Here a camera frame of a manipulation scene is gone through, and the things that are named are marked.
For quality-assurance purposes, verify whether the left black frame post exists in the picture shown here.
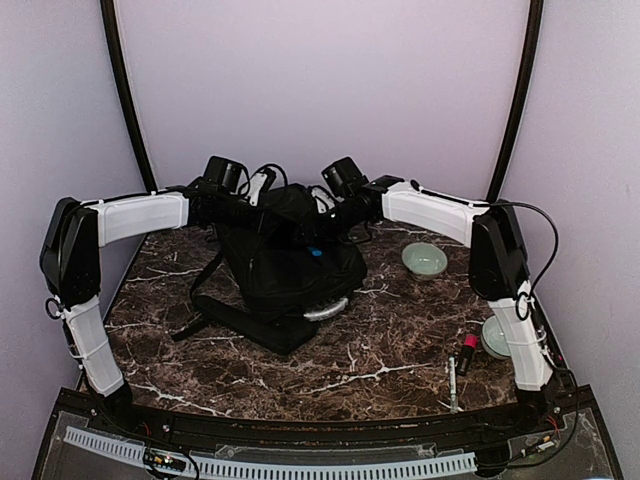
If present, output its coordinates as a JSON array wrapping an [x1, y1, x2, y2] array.
[[99, 0, 158, 192]]

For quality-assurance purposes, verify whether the grey white pen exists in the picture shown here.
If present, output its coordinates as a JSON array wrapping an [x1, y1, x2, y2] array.
[[448, 355, 459, 414]]

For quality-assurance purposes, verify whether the near celadon bowl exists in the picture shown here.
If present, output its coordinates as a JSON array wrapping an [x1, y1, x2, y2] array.
[[481, 316, 511, 360]]

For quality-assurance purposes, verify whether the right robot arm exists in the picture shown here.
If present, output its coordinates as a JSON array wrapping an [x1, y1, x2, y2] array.
[[314, 157, 553, 394]]

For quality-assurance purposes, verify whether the black pink highlighter marker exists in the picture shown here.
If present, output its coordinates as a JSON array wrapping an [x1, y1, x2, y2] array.
[[455, 334, 478, 376]]

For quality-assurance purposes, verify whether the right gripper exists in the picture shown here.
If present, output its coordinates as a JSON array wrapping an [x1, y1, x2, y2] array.
[[293, 199, 369, 246]]

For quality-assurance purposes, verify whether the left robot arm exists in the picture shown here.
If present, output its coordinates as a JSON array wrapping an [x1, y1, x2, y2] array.
[[39, 156, 278, 436]]

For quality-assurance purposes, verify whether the small circuit board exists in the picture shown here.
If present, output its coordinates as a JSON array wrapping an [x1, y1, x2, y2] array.
[[142, 450, 187, 473]]

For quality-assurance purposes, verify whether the right black frame post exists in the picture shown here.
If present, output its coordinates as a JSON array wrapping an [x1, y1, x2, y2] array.
[[485, 0, 544, 203]]

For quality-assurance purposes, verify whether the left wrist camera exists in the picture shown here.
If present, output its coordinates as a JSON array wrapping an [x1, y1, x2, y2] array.
[[245, 168, 276, 207]]

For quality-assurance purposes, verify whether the celadon bowl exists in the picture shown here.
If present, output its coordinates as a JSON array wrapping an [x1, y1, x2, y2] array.
[[401, 242, 448, 281], [481, 316, 511, 360]]

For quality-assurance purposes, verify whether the black frame post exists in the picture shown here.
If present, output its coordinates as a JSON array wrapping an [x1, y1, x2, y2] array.
[[485, 0, 544, 203], [99, 0, 158, 192]]

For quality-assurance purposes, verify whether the white slotted cable duct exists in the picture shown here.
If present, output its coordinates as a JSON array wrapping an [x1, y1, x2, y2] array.
[[62, 426, 478, 479]]

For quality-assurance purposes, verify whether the black student backpack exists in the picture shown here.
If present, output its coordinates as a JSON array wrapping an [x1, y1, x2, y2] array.
[[171, 184, 367, 355]]

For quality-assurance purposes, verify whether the black blue highlighter marker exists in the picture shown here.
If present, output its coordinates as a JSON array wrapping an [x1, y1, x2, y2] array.
[[308, 246, 324, 258]]

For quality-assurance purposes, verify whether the far celadon bowl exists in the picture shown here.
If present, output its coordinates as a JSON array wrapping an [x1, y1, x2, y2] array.
[[401, 242, 448, 281]]

